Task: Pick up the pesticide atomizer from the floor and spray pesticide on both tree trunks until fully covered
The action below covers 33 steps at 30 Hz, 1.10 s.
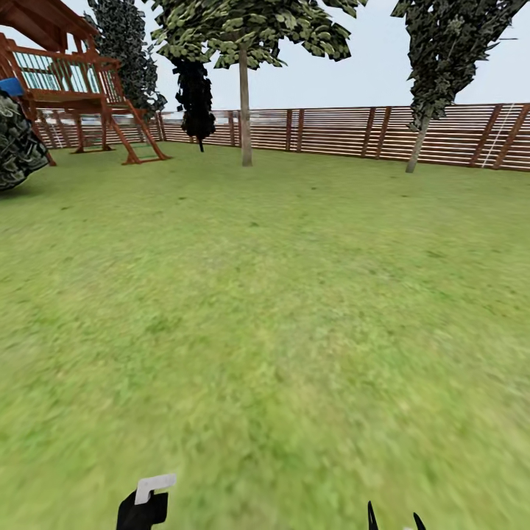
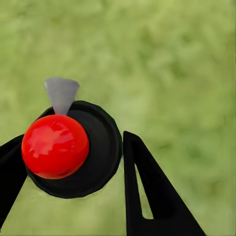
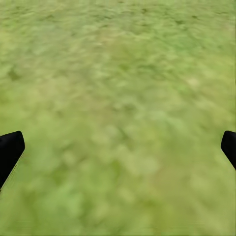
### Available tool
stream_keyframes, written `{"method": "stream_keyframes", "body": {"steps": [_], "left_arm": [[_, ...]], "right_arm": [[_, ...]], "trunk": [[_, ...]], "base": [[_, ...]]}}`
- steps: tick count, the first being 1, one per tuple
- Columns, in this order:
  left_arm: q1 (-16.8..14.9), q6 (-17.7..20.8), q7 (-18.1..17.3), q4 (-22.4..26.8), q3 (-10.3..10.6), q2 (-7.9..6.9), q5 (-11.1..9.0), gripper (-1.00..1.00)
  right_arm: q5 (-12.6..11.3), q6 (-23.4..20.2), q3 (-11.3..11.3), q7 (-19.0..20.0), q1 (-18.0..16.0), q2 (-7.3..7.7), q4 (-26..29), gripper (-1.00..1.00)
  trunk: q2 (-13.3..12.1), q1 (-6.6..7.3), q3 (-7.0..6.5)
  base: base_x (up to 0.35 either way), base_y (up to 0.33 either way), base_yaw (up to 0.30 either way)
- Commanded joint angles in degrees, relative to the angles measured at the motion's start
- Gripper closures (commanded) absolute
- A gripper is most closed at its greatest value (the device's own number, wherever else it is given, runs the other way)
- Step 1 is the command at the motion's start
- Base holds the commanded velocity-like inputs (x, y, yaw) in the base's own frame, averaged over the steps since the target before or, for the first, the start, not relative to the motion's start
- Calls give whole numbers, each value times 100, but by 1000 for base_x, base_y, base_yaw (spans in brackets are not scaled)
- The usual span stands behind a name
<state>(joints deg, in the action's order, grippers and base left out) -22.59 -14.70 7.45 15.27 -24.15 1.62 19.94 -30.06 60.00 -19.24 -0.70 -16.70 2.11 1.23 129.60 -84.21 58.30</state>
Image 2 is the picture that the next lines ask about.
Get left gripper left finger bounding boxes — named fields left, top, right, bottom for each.
left=0, top=134, right=28, bottom=229

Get pesticide atomizer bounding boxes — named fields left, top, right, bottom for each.
left=21, top=77, right=123, bottom=199

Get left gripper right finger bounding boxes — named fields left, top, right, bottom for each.
left=122, top=131, right=206, bottom=236

